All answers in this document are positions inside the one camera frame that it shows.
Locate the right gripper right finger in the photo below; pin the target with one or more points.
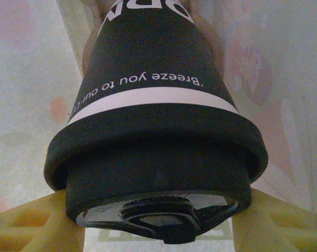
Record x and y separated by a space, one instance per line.
284 231

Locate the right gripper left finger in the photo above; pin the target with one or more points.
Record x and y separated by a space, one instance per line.
29 231

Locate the black plastic cup lid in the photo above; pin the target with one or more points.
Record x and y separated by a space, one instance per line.
158 170

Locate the white flower print paper bag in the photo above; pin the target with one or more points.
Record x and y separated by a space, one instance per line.
21 78

